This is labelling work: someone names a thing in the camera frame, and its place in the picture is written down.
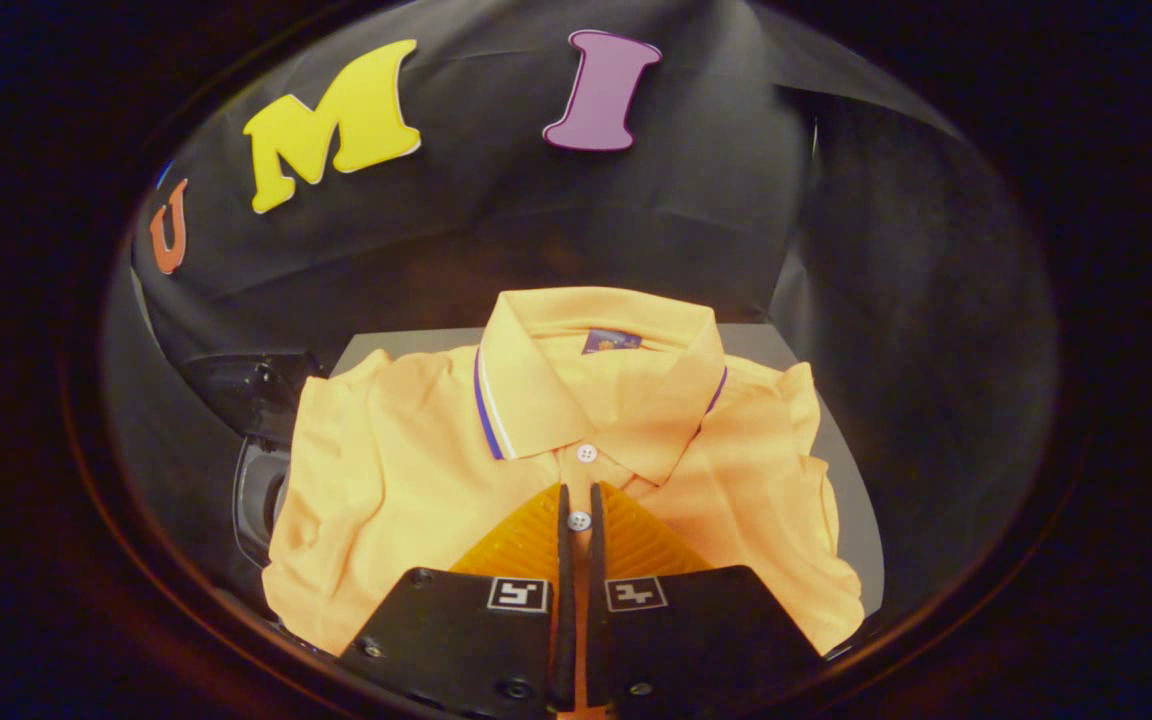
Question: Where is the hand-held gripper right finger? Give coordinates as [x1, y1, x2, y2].
[588, 482, 822, 720]

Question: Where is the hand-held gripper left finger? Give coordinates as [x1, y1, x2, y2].
[336, 482, 575, 720]

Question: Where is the black backdrop cloth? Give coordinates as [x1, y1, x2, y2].
[101, 0, 1062, 641]

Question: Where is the grey cabinet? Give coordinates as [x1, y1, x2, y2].
[329, 323, 887, 619]

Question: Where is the orange polo shirt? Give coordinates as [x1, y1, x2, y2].
[261, 287, 867, 658]

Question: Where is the dark glass washing machine lid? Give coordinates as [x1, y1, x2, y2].
[181, 350, 327, 443]

